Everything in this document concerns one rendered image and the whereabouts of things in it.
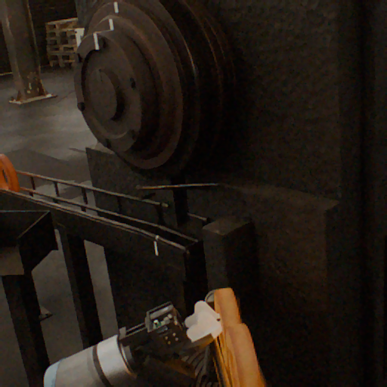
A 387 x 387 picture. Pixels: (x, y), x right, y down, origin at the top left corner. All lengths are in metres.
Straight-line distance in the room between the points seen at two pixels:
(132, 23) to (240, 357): 0.76
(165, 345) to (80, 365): 0.16
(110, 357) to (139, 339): 0.06
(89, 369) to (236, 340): 0.32
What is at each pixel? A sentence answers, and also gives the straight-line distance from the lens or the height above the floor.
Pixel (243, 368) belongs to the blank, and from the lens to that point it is 0.93.
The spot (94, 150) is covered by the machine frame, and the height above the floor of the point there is 0.87.
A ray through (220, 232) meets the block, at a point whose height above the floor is 0.80.
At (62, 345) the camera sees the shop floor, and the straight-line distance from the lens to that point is 2.49.
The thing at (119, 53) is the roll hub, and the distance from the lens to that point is 1.28.
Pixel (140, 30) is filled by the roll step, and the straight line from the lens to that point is 1.30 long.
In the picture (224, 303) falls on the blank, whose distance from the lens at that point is 1.08.
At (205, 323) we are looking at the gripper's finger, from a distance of 1.10.
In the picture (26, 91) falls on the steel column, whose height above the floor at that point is 0.13.
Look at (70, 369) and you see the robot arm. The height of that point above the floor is 0.68.
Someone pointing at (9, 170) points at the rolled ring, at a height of 0.71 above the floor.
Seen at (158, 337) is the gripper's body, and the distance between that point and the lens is 1.09.
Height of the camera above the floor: 1.34
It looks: 21 degrees down
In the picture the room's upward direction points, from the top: 7 degrees counter-clockwise
